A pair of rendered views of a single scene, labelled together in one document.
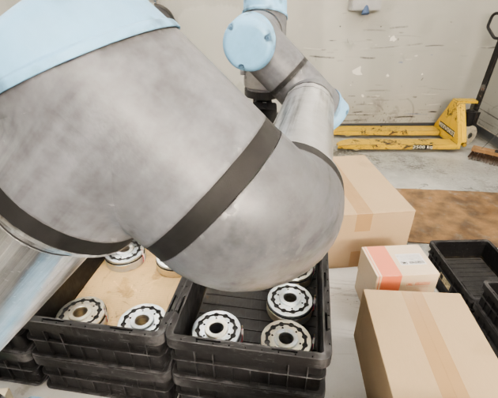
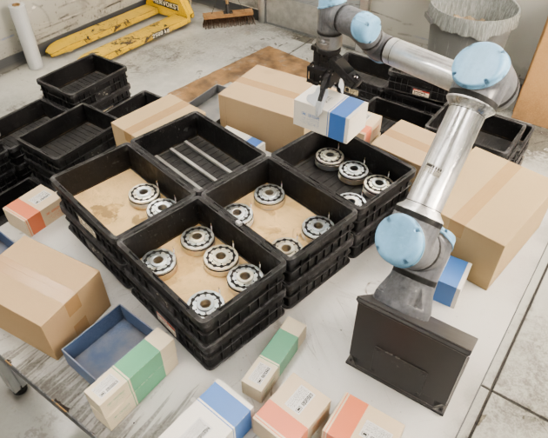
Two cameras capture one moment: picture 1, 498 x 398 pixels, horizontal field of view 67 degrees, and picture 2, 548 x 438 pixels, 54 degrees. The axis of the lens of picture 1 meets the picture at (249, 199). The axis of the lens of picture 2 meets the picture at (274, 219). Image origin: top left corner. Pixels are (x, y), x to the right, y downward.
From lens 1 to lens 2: 136 cm
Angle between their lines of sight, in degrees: 43
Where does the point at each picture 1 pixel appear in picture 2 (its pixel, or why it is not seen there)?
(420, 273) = (376, 121)
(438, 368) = not seen: hidden behind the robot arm
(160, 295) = (292, 217)
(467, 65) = not seen: outside the picture
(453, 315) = (411, 129)
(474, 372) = not seen: hidden behind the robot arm
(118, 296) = (274, 235)
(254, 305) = (337, 186)
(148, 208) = (511, 91)
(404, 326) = (404, 146)
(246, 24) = (374, 20)
